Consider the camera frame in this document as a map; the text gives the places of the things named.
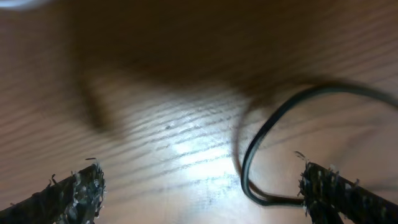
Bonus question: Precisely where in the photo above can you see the black cable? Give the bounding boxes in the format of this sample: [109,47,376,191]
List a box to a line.
[241,82,398,207]

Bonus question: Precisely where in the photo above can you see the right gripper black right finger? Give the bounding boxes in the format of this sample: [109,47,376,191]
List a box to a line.
[295,151,397,224]

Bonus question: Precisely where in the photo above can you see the white cable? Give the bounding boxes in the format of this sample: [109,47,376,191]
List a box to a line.
[0,0,50,10]

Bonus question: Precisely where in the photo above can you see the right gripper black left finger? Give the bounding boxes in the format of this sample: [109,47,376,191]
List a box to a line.
[1,157,106,224]

